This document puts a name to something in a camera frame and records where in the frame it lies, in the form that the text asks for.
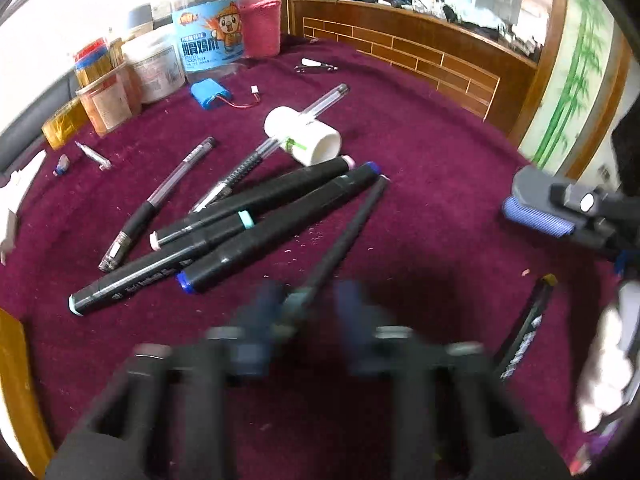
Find clear plastic cup orange contents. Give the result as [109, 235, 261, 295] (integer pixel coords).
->
[76, 62, 143, 137]

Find thin black pen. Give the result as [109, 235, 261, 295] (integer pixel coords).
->
[285, 175, 391, 313]

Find jar with red lid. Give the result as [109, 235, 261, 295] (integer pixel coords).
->
[74, 37, 126, 88]

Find metal nail clippers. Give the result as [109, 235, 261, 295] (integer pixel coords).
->
[294, 58, 339, 74]

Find black marker pale pink caps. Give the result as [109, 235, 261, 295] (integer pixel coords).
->
[150, 156, 356, 252]

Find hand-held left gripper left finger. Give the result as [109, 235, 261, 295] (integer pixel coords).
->
[45, 280, 287, 480]

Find blue battery pack red wire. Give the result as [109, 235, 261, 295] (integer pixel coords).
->
[190, 79, 263, 110]

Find maroon velvet tablecloth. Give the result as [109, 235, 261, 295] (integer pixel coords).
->
[0, 32, 631, 480]

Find clear jar blue cartoon label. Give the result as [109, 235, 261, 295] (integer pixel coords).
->
[171, 0, 248, 86]

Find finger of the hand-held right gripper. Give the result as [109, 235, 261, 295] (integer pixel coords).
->
[502, 165, 621, 261]

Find bamboo wall sticker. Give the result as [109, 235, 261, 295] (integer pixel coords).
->
[520, 0, 621, 166]

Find black marker yellow caps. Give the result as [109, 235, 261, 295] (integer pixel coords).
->
[492, 274, 559, 386]

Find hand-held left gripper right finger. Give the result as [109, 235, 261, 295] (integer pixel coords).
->
[335, 280, 571, 480]

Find bottle with pink knitted sleeve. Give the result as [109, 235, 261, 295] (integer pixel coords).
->
[235, 0, 282, 58]

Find small silver tube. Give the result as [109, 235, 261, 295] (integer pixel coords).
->
[75, 141, 112, 171]

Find clear gel pen black grip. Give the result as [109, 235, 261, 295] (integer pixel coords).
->
[190, 84, 349, 213]
[98, 136, 217, 273]

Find wooden board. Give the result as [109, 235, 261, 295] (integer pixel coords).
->
[0, 307, 53, 466]

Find person's right hand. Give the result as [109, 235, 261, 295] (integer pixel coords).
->
[575, 280, 640, 432]

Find gold tape roll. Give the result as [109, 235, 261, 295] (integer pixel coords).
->
[41, 97, 91, 151]

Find black marker teal caps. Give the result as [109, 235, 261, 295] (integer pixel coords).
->
[69, 211, 257, 317]

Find white plastic tube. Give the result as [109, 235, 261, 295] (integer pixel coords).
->
[264, 106, 342, 167]

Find white plastic jar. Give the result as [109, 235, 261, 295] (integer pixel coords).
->
[121, 27, 187, 105]

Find wooden brick-pattern cabinet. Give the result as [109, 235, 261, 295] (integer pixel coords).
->
[285, 0, 571, 136]

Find black marker blue caps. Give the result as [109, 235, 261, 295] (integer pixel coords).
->
[177, 161, 379, 295]

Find white plastic adapter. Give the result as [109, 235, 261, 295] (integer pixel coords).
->
[0, 150, 47, 266]

